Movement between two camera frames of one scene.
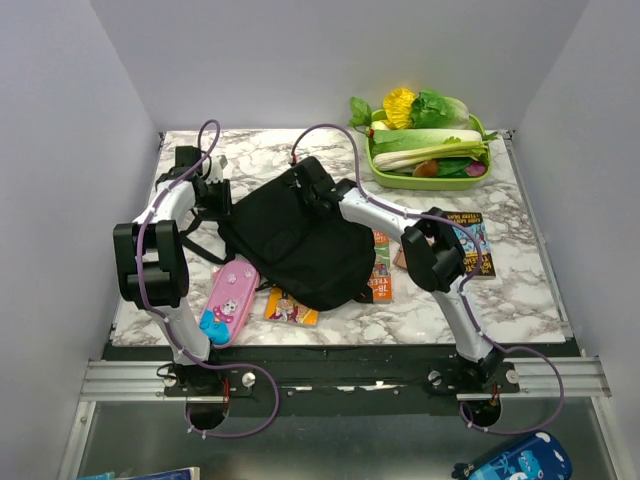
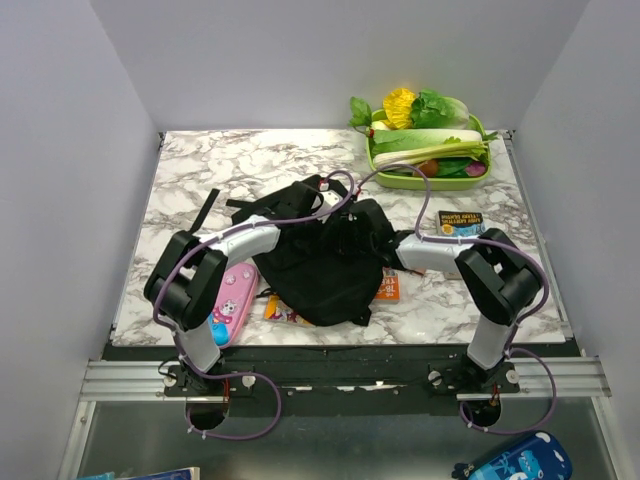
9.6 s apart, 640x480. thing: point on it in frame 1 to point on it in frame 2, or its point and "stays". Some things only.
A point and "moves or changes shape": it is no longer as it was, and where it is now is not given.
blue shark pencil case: x=542 y=456 stays
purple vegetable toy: x=475 y=169 stays
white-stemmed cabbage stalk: x=408 y=158 stays
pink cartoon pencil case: x=229 y=302 stays
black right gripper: x=297 y=189 to x=340 y=240
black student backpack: x=309 y=262 moves or changes shape
